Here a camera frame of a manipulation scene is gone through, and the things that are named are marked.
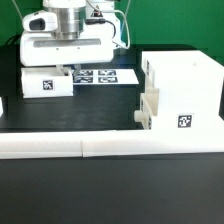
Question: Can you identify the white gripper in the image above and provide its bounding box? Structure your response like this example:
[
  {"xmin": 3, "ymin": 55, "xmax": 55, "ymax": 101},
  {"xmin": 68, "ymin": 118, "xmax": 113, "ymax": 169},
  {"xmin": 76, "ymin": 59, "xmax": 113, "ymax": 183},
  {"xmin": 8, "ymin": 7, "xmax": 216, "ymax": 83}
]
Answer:
[{"xmin": 20, "ymin": 33, "xmax": 114, "ymax": 76}]

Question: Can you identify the white drawer box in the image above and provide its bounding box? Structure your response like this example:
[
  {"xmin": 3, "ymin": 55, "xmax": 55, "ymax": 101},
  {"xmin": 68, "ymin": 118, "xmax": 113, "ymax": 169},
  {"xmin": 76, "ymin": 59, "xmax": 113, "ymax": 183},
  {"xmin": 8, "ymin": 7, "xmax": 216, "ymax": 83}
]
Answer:
[
  {"xmin": 21, "ymin": 67, "xmax": 73, "ymax": 98},
  {"xmin": 134, "ymin": 93, "xmax": 159, "ymax": 130}
]

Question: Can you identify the white front drawer box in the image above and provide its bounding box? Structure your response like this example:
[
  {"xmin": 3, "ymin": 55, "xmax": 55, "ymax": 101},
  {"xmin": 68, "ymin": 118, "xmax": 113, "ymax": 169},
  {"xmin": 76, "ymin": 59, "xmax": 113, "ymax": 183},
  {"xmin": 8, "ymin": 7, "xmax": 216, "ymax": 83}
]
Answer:
[{"xmin": 134, "ymin": 93, "xmax": 159, "ymax": 130}]

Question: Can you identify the white drawer cabinet frame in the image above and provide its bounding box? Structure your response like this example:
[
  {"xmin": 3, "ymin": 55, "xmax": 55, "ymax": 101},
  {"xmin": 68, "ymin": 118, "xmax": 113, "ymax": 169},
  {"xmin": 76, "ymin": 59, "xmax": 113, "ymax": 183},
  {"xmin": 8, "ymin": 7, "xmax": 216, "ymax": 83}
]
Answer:
[{"xmin": 141, "ymin": 50, "xmax": 224, "ymax": 131}]

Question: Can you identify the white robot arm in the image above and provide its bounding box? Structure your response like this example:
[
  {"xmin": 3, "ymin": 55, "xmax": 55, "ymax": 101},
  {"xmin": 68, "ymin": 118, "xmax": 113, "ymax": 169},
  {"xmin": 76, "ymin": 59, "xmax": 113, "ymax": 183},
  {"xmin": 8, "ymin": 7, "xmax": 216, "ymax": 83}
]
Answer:
[{"xmin": 20, "ymin": 0, "xmax": 130, "ymax": 73}]

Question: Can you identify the white marker sheet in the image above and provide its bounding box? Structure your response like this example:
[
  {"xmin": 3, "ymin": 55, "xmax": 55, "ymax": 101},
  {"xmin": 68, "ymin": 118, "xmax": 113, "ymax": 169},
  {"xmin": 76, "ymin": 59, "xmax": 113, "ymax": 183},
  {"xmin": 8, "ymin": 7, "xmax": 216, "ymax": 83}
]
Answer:
[{"xmin": 73, "ymin": 69, "xmax": 139, "ymax": 85}]

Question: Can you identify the black cable bundle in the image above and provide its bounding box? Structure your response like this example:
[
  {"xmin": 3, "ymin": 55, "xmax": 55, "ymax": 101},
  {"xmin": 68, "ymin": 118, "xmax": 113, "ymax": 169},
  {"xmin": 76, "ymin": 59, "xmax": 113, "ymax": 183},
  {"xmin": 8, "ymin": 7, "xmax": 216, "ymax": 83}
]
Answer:
[{"xmin": 85, "ymin": 17, "xmax": 117, "ymax": 38}]

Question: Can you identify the white thin cable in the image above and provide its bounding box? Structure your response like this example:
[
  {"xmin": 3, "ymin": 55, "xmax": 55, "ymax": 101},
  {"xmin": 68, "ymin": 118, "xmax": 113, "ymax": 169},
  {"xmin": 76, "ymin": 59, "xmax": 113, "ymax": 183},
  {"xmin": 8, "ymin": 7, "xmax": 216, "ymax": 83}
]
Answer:
[{"xmin": 87, "ymin": 0, "xmax": 132, "ymax": 50}]

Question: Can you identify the white front barrier rail right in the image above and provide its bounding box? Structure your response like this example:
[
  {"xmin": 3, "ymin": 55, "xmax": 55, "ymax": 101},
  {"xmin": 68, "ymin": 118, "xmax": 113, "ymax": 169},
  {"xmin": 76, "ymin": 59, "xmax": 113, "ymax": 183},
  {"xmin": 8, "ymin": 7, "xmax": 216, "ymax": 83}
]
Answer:
[{"xmin": 82, "ymin": 129, "xmax": 224, "ymax": 157}]

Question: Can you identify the white barrier rail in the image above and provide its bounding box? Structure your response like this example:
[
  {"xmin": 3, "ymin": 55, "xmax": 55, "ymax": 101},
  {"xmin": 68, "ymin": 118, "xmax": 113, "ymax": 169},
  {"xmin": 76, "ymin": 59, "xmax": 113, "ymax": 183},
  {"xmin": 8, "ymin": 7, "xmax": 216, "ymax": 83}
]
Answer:
[
  {"xmin": 0, "ymin": 132, "xmax": 83, "ymax": 159},
  {"xmin": 82, "ymin": 129, "xmax": 224, "ymax": 157}
]

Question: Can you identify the white front barrier rail left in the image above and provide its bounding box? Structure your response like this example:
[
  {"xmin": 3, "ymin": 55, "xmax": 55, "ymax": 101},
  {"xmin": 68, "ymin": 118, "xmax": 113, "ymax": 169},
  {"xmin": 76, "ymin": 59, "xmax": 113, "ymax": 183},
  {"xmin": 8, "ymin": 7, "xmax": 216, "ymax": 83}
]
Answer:
[{"xmin": 0, "ymin": 132, "xmax": 83, "ymax": 159}]

